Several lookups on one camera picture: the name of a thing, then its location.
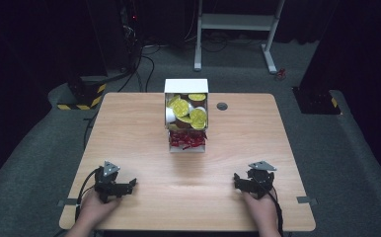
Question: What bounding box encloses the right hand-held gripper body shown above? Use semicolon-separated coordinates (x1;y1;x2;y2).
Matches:
243;160;277;199

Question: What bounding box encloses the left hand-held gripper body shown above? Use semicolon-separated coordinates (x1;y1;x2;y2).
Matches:
94;160;129;203

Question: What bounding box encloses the person's left hand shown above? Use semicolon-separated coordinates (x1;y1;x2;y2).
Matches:
75;189;122;231

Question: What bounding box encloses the person's right hand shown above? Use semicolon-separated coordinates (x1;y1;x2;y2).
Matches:
242;190;280;232

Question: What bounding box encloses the grey tape strip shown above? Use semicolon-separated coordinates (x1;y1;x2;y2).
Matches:
56;197;82;208
295;196;319;205

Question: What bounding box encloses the pile of red packets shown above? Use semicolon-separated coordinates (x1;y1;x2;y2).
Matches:
168;129;208;151

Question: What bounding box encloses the pile of yellow-lidded cups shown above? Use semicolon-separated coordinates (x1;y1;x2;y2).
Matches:
165;93;209;131

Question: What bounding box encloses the white two-tier box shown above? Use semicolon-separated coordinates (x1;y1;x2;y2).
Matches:
163;78;210;154

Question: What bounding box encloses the white metal stand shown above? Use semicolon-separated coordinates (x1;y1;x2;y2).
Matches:
193;0;285;75

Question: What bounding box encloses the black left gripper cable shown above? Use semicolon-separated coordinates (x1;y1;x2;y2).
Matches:
74;167;102;222

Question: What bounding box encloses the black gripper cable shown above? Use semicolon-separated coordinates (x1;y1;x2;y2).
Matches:
74;167;102;222
263;186;285;237

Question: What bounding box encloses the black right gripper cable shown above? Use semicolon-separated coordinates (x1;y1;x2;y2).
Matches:
263;186;285;237

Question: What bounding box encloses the thin black cable beside table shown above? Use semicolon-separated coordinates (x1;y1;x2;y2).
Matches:
82;111;100;150

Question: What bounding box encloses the black yellow striped post base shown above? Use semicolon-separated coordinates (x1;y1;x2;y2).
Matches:
56;75;109;112

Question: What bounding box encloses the black post base yellow mark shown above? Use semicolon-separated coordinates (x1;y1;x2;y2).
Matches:
291;85;342;116

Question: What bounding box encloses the black floor cable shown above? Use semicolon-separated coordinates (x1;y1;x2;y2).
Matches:
116;42;156;94

